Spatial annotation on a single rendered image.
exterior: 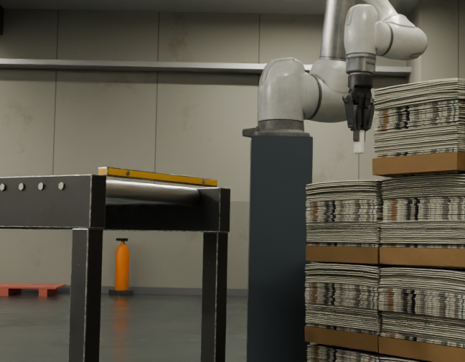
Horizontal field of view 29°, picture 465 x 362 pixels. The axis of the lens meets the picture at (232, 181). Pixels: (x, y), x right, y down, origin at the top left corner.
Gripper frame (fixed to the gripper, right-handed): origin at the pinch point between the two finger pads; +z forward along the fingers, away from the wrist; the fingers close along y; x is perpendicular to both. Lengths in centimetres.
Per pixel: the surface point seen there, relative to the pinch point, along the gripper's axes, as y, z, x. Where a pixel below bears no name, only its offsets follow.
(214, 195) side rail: -50, 18, 4
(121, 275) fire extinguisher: 317, 80, 695
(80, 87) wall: 290, -139, 760
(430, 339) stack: -18, 53, -45
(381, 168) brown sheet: -20.9, 10.5, -29.5
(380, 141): -20.1, 3.4, -28.2
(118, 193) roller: -83, 20, -2
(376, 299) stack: -19, 45, -27
